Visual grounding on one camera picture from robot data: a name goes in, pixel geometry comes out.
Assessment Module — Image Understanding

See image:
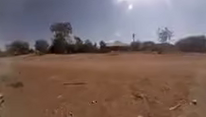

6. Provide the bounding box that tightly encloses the row of trees and bushes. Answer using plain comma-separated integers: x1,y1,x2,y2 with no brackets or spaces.
0,30,206,62

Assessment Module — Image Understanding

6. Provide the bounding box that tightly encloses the large dark tree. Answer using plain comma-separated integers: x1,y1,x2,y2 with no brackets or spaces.
48,21,75,55

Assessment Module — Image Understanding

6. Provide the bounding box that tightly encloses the pale stick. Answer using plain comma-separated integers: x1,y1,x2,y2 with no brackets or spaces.
168,103,183,112

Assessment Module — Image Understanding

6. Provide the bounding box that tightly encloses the pole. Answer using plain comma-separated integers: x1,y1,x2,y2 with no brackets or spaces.
131,32,137,43

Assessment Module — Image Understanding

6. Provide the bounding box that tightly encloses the low building with pale roof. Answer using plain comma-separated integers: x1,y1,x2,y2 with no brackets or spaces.
104,39,133,52

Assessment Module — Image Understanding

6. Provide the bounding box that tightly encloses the brown dirt field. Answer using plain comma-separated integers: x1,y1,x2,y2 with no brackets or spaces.
0,46,206,117

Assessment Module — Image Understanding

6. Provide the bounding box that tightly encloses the thin sparse tree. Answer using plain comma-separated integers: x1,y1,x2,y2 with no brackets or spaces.
157,25,175,44

